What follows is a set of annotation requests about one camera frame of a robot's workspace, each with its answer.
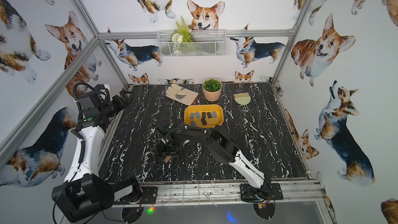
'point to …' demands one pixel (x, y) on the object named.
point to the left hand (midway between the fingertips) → (131, 93)
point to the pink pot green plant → (212, 88)
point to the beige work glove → (182, 94)
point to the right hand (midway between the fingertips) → (161, 161)
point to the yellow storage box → (211, 122)
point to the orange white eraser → (167, 158)
